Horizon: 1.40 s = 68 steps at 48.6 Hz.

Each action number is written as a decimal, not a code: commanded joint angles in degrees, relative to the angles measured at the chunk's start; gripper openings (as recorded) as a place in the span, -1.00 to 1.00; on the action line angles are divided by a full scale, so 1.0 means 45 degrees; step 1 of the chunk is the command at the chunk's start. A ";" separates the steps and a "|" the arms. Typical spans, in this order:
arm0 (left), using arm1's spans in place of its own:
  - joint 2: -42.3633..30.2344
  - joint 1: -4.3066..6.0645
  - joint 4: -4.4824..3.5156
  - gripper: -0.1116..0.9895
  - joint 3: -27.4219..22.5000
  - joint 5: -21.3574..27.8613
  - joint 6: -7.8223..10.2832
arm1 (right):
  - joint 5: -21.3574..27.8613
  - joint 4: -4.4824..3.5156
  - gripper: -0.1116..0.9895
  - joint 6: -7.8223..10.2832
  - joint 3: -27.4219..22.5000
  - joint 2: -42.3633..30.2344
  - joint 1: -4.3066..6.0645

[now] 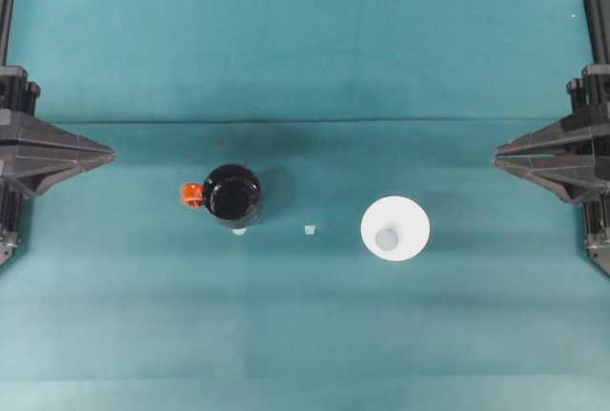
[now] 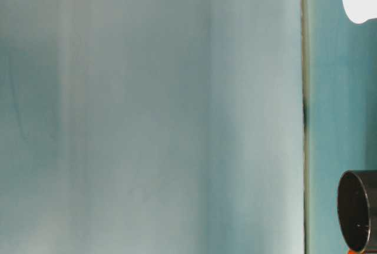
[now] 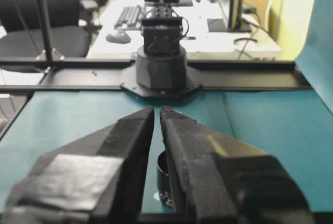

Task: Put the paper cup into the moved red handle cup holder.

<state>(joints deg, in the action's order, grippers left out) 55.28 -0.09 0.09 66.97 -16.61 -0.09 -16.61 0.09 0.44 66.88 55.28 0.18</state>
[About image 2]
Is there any black cup holder red handle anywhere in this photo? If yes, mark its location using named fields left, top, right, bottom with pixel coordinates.
left=336, top=170, right=377, bottom=254

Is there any blue-green backdrop cloth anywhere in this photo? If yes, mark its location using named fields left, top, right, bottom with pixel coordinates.
left=0, top=0, right=306, bottom=254

